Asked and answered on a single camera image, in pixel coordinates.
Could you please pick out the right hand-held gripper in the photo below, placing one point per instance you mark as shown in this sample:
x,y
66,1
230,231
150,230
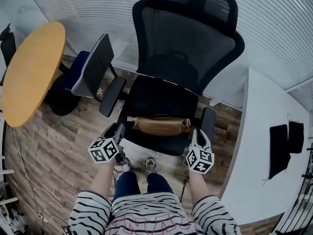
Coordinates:
x,y
200,160

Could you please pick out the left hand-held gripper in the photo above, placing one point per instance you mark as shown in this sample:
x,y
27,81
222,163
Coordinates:
x,y
104,152

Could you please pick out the brown leather handbag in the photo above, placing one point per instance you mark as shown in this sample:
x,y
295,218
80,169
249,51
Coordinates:
x,y
159,127

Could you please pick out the person's left forearm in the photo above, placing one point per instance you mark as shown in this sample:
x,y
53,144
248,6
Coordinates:
x,y
102,177

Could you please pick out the person's right forearm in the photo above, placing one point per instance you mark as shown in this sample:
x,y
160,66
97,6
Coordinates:
x,y
198,185

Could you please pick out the white flower-shaped floor sticker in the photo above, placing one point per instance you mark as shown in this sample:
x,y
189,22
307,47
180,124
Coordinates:
x,y
100,91

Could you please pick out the grey sneaker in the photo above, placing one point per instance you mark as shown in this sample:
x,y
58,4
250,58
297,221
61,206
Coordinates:
x,y
151,165

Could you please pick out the person's left leg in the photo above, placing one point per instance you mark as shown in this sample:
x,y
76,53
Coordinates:
x,y
127,185

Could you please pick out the person's leg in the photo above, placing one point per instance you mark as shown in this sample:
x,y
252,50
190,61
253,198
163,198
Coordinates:
x,y
159,183
127,185

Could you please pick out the black mesh office chair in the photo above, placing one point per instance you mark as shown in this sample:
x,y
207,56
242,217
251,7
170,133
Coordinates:
x,y
161,99

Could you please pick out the person's right leg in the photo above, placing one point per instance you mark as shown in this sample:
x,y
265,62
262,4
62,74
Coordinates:
x,y
159,183

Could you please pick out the grey-backed blue chair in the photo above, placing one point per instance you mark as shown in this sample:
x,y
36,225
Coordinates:
x,y
97,65

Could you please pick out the white desk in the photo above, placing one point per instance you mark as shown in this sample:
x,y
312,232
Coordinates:
x,y
264,101

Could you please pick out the black cloth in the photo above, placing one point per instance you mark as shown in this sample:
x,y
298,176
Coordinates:
x,y
278,150
296,138

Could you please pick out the striped white shirt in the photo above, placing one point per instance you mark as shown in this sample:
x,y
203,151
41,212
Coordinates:
x,y
146,209

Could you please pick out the round wooden table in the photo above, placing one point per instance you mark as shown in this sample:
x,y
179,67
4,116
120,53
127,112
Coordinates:
x,y
31,75

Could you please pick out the white shelf rack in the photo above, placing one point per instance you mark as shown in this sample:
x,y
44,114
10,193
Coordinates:
x,y
7,201

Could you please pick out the black office chair with headrest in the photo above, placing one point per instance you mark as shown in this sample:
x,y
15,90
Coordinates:
x,y
8,45

